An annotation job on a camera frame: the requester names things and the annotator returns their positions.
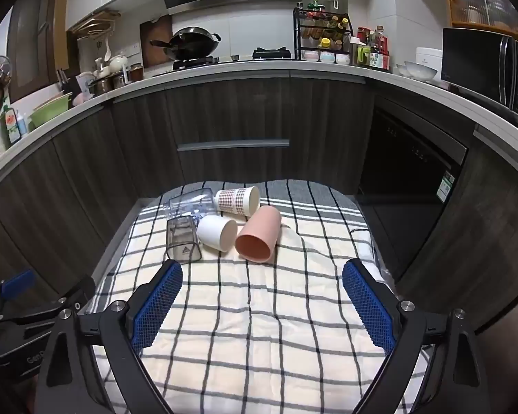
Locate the dark wooden cutting board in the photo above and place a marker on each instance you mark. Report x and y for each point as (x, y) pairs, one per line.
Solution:
(155, 36)

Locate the white rice cooker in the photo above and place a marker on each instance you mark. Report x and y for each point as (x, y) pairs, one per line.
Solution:
(429, 56)

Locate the black spice rack with bottles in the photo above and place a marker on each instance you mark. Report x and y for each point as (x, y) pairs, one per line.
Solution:
(321, 30)

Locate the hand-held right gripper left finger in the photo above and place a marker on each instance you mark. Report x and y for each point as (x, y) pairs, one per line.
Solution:
(155, 306)

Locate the grey transparent cup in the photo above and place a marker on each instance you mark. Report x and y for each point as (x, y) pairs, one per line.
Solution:
(182, 237)

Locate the pink cup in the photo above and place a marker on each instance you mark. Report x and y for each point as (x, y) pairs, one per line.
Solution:
(259, 233)

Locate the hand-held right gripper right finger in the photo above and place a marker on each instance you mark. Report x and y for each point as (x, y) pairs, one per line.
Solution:
(369, 306)

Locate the black gas stove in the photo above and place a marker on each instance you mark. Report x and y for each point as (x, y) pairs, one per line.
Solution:
(241, 62)

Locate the white and blue bottle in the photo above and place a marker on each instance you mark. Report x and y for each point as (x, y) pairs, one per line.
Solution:
(22, 124)

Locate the black microwave oven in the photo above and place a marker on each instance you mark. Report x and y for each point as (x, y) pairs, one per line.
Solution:
(479, 67)

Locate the checkered cup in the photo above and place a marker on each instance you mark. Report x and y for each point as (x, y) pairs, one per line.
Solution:
(233, 199)

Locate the black wok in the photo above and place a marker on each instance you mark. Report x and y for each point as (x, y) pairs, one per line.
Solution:
(194, 41)

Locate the green dish soap bottle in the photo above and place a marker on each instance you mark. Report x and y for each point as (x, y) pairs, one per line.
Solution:
(11, 127)

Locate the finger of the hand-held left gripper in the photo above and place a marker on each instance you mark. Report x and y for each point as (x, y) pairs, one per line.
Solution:
(75, 293)
(19, 281)

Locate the brown door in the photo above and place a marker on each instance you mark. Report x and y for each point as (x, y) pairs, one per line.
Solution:
(34, 39)

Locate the steel pot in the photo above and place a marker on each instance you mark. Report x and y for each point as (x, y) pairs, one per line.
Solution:
(100, 85)

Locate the small white bowl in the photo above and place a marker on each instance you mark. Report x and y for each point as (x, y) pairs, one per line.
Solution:
(401, 70)

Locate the white cup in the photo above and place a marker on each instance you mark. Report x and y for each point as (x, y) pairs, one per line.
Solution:
(213, 230)

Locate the group of sauce bottles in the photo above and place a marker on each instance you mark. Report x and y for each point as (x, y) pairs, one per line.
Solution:
(377, 49)

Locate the black and white checked cloth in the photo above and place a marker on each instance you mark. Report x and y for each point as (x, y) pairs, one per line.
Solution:
(263, 332)

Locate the black built-in dishwasher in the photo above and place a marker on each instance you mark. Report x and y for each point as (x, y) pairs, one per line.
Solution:
(408, 172)

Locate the white teapot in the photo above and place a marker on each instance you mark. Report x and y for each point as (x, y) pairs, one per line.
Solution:
(117, 62)

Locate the small patterned bowl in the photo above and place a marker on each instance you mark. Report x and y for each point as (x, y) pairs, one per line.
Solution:
(311, 56)
(342, 58)
(327, 57)

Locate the brown lidded jar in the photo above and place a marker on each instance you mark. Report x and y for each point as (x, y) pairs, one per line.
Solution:
(136, 72)

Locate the green mug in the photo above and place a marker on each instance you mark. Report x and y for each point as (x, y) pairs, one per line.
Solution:
(362, 55)

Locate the clear plastic cup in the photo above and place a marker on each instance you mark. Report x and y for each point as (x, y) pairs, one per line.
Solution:
(190, 202)

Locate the green plastic basin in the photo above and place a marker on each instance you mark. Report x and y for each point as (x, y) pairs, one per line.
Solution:
(49, 110)

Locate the large white bowl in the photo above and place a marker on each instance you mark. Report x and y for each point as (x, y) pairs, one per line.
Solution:
(422, 70)

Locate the black knife block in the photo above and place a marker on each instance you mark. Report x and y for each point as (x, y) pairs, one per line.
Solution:
(64, 84)

